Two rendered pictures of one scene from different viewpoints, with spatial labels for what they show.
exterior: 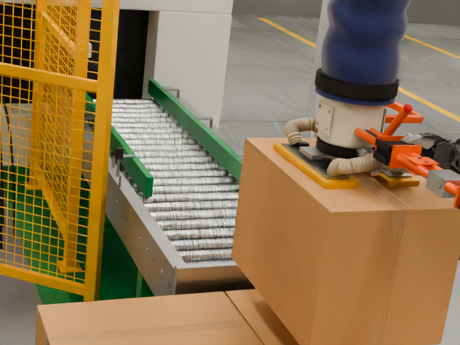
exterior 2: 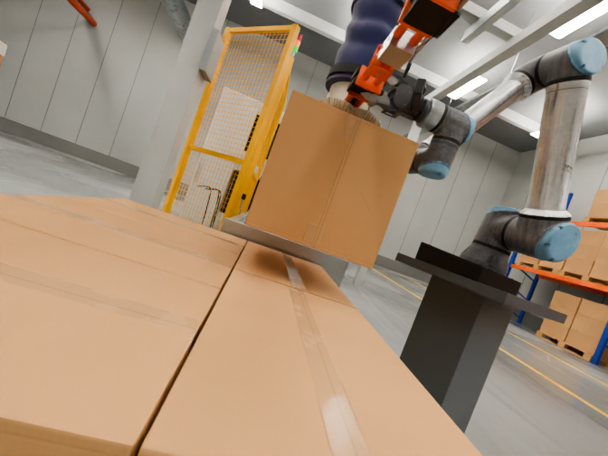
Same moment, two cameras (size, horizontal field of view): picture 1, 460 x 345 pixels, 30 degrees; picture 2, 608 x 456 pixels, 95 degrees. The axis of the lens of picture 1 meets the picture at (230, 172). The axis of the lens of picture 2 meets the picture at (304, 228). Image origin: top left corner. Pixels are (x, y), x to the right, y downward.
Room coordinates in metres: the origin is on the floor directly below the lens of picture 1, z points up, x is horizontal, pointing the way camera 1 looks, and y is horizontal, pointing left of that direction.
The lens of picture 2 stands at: (1.21, -0.61, 0.75)
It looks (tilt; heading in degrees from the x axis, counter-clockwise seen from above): 2 degrees down; 15
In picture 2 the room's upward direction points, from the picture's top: 20 degrees clockwise
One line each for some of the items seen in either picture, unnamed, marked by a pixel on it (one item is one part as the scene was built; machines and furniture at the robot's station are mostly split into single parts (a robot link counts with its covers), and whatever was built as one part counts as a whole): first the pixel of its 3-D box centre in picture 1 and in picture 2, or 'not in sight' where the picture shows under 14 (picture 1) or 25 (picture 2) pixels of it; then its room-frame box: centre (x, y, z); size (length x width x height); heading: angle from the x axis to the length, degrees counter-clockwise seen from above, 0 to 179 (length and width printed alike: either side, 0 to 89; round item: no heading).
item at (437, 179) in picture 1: (445, 183); (397, 49); (1.88, -0.50, 1.20); 0.07 x 0.07 x 0.04; 23
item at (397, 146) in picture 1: (397, 151); (365, 85); (2.08, -0.41, 1.20); 0.10 x 0.08 x 0.06; 113
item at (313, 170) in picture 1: (314, 159); not in sight; (2.27, -0.23, 1.09); 0.34 x 0.10 x 0.05; 23
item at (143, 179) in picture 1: (96, 126); not in sight; (3.93, 0.66, 0.60); 1.60 x 0.11 x 0.09; 23
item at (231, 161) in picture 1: (201, 126); not in sight; (4.14, 0.17, 0.60); 1.60 x 0.11 x 0.09; 23
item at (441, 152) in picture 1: (443, 150); (404, 104); (2.13, -0.54, 1.20); 0.12 x 0.09 x 0.08; 113
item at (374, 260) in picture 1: (337, 235); (318, 189); (2.28, -0.33, 0.87); 0.60 x 0.40 x 0.40; 22
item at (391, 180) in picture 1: (373, 158); not in sight; (2.34, -0.40, 1.09); 0.34 x 0.10 x 0.05; 23
